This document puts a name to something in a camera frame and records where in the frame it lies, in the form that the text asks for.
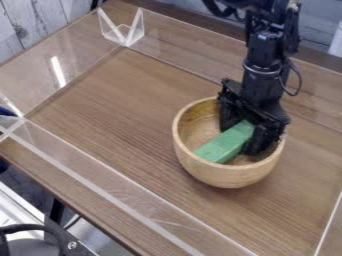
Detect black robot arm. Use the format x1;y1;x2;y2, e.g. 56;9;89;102
201;0;302;155

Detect brown wooden bowl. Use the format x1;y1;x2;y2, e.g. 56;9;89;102
172;97;286;188

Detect black cable lower left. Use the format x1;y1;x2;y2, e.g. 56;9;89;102
0;223;64;256

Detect green rectangular block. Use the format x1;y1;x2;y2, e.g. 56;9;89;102
193;120;255;164

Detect black table leg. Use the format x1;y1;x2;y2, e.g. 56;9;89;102
49;199;65;225

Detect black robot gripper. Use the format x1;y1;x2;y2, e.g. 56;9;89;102
217;63;290;156

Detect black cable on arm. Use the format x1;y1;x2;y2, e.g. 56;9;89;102
278;58;303;98

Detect clear acrylic tray walls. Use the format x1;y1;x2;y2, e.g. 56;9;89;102
0;1;342;256

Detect black metal bracket with screw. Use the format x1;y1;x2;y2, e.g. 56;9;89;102
44;215;99;256

